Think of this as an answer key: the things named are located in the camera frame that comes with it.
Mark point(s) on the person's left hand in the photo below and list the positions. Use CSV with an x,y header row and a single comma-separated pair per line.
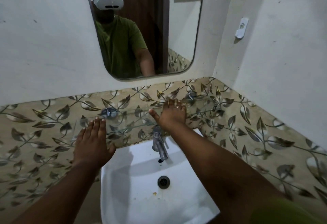
x,y
90,149

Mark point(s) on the person's right hand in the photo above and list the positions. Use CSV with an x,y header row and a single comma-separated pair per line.
x,y
172,117

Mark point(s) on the person's right thumb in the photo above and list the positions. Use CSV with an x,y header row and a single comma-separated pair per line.
x,y
154,115

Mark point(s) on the person's left little finger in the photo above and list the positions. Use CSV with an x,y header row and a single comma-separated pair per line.
x,y
77,143

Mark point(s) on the person's right middle finger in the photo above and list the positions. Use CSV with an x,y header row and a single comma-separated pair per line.
x,y
174,103

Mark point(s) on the person's left middle finger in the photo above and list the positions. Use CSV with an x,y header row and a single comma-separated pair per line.
x,y
95,129

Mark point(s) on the person's left thumb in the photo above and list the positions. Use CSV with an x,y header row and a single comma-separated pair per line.
x,y
112,152

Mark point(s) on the person's right little finger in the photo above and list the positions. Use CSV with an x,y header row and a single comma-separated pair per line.
x,y
183,108

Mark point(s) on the person's right forearm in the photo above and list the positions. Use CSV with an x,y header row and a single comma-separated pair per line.
x,y
217,170

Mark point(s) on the person's left forearm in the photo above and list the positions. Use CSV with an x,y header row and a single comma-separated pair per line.
x,y
58,195

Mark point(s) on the clear glass shelf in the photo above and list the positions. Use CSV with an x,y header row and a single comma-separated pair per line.
x,y
132,124

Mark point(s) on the chrome sink faucet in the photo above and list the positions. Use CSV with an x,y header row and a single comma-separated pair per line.
x,y
159,144

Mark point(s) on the white ceramic sink basin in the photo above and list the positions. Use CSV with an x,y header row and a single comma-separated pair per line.
x,y
138,200

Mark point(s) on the metal sink drain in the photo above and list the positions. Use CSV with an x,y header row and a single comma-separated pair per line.
x,y
163,182

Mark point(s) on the green shirt sleeve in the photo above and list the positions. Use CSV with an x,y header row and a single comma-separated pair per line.
x,y
288,212

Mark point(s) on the chrome shelf bracket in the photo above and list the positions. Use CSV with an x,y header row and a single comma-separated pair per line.
x,y
109,112
192,96

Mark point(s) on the rounded wall mirror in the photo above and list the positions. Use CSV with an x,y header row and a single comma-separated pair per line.
x,y
143,27

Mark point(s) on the white plastic wall holder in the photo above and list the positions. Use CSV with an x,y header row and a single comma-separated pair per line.
x,y
241,28

